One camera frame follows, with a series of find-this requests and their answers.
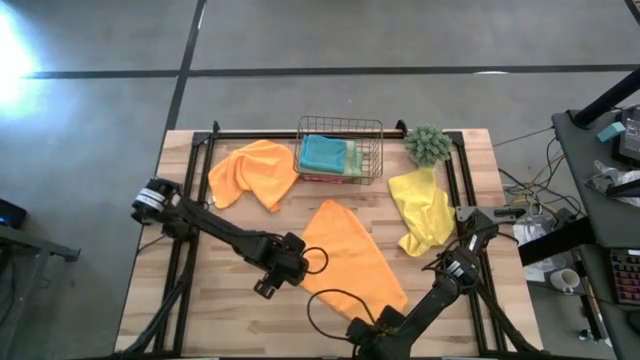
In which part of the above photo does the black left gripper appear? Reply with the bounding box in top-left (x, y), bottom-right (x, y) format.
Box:
top-left (253, 231), bottom-right (310, 300)

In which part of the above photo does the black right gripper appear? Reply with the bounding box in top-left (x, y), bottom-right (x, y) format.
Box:
top-left (346, 305), bottom-right (407, 360)

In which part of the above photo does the orange microfiber towel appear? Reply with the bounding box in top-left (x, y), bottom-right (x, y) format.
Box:
top-left (207, 138), bottom-right (300, 214)
top-left (299, 199), bottom-right (410, 324)

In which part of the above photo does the pink microfiber towel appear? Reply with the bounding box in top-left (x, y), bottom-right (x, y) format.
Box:
top-left (299, 172), bottom-right (354, 185)

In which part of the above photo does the yellow microfiber towel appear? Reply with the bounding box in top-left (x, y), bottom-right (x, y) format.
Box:
top-left (388, 167), bottom-right (457, 259)

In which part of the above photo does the teal microfiber towel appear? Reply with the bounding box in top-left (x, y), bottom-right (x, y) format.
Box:
top-left (298, 133), bottom-right (349, 175)

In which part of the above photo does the sage green microfiber towel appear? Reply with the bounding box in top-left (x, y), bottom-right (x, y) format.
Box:
top-left (299, 139), bottom-right (365, 179)

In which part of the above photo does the white plastic bag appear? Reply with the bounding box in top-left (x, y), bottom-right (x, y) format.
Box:
top-left (512, 219), bottom-right (569, 284)

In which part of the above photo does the black desk crossbar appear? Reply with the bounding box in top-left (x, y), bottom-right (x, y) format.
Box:
top-left (517, 215), bottom-right (596, 267)

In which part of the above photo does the artificial green plant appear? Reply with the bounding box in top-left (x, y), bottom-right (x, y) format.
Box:
top-left (402, 123), bottom-right (454, 169)

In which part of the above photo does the white mug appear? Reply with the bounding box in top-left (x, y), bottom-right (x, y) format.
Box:
top-left (549, 267), bottom-right (581, 295)

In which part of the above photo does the grey metal stand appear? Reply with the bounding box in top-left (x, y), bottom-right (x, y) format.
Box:
top-left (0, 223), bottom-right (82, 360)

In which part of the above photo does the backlit keyboard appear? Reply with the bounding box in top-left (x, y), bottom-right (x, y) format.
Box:
top-left (608, 248), bottom-right (640, 307)

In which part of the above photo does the grey desk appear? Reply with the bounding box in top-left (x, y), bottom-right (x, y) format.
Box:
top-left (551, 102), bottom-right (640, 360)

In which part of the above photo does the black box with blue light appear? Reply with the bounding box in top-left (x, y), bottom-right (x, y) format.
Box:
top-left (0, 198), bottom-right (29, 230)

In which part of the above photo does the crumpled clear plastic wrap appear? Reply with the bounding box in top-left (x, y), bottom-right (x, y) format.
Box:
top-left (584, 159), bottom-right (640, 209)

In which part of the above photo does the small teal box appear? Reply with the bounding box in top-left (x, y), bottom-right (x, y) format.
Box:
top-left (595, 121), bottom-right (627, 144)

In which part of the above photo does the black device on desk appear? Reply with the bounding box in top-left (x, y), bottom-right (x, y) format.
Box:
top-left (612, 105), bottom-right (640, 167)

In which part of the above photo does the black round pole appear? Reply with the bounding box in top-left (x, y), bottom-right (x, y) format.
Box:
top-left (572, 67), bottom-right (640, 130)

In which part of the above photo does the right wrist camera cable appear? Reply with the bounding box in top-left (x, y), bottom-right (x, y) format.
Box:
top-left (305, 288), bottom-right (381, 344)

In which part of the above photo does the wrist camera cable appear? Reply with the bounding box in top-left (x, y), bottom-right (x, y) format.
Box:
top-left (305, 288), bottom-right (381, 344)
top-left (298, 245), bottom-right (330, 275)

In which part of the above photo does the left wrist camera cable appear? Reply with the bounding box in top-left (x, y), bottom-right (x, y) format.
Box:
top-left (298, 245), bottom-right (330, 275)

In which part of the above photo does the black aluminium table frame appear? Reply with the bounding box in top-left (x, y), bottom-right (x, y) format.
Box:
top-left (114, 119), bottom-right (546, 360)

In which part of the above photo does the dark wire basket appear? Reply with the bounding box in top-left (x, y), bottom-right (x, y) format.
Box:
top-left (292, 115), bottom-right (385, 186)

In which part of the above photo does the black floor cable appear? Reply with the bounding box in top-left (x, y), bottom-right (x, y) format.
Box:
top-left (497, 134), bottom-right (586, 216)

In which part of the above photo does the yellow floor cable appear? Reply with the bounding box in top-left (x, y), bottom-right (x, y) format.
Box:
top-left (527, 152), bottom-right (569, 189)

